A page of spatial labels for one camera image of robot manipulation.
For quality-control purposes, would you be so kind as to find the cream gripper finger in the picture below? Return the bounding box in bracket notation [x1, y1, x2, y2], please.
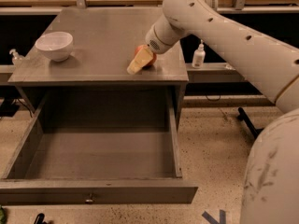
[127, 48, 153, 75]

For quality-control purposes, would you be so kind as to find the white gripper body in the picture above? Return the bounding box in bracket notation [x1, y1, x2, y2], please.
[145, 15, 187, 54]

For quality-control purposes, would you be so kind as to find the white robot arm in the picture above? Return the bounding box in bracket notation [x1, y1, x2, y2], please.
[127, 0, 299, 224]

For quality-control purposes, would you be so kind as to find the red apple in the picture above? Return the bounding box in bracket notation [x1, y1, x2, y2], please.
[135, 45, 157, 66]

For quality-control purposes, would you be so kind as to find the clear pump sanitizer bottle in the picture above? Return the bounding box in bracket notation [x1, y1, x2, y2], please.
[9, 49, 24, 66]

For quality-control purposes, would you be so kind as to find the blue tape floor marker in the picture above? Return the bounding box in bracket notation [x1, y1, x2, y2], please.
[201, 209, 227, 224]

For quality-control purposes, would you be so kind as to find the white ceramic bowl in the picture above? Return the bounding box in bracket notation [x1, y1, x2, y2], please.
[35, 32, 73, 62]

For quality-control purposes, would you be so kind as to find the grey cabinet counter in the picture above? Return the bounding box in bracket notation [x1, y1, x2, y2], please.
[7, 7, 190, 133]

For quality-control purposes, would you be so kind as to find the metal drawer knob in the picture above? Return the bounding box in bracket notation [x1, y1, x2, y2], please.
[85, 194, 94, 204]

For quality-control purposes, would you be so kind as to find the black rolling stand base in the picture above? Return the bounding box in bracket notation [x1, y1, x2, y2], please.
[237, 107, 263, 138]

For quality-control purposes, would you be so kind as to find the white pump lotion bottle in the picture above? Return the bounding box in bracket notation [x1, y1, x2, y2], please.
[192, 41, 206, 69]

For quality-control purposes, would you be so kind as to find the open grey top drawer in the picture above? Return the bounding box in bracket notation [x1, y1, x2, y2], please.
[0, 87, 199, 205]

